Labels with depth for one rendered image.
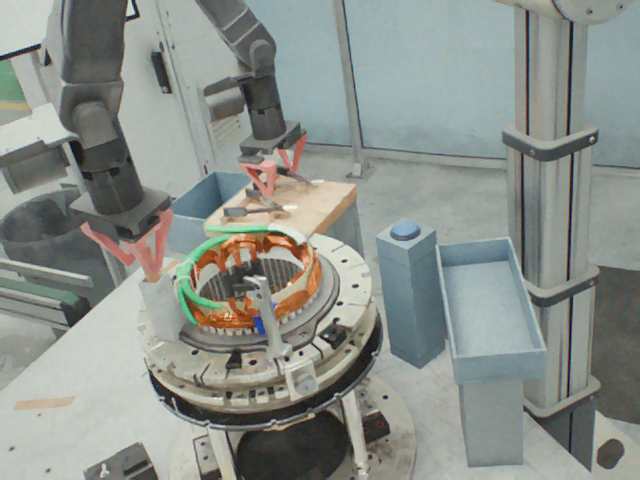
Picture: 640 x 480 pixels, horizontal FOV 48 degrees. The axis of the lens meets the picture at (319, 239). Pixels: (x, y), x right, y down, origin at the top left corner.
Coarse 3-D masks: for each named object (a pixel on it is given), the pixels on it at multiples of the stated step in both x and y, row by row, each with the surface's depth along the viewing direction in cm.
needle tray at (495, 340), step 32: (448, 256) 107; (480, 256) 107; (512, 256) 102; (448, 288) 103; (480, 288) 102; (512, 288) 101; (448, 320) 91; (480, 320) 96; (512, 320) 95; (480, 352) 91; (512, 352) 85; (544, 352) 84; (480, 384) 97; (512, 384) 97; (480, 416) 101; (512, 416) 100; (480, 448) 104; (512, 448) 104
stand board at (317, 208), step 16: (240, 192) 130; (288, 192) 127; (304, 192) 126; (320, 192) 125; (336, 192) 124; (352, 192) 125; (304, 208) 121; (320, 208) 120; (336, 208) 120; (240, 224) 120; (288, 224) 118; (304, 224) 117; (320, 224) 117
